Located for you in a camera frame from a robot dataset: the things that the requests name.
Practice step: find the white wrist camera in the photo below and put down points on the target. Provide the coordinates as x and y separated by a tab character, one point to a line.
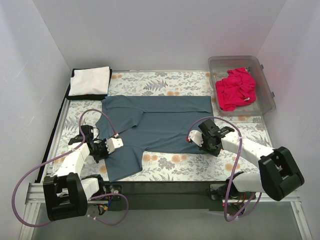
113	143
195	136

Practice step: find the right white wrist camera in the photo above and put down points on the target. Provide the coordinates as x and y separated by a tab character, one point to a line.
195	136

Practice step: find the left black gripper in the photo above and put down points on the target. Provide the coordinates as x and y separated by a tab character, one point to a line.
102	149

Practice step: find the pink t shirt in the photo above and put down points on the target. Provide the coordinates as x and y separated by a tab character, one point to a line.
236	90

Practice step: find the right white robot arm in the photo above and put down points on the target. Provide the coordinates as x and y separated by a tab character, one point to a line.
278	173

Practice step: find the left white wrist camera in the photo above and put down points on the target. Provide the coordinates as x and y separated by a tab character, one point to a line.
113	143

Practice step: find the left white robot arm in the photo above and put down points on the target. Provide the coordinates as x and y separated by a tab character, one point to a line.
66	194

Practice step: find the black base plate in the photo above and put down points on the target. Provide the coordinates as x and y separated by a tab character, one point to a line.
169	195

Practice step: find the clear plastic bin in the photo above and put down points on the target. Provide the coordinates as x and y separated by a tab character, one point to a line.
218	67

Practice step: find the blue-grey t shirt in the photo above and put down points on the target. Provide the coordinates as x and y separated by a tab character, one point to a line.
149	124

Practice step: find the folded white t shirt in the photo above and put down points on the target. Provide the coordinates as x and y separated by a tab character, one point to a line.
90	81

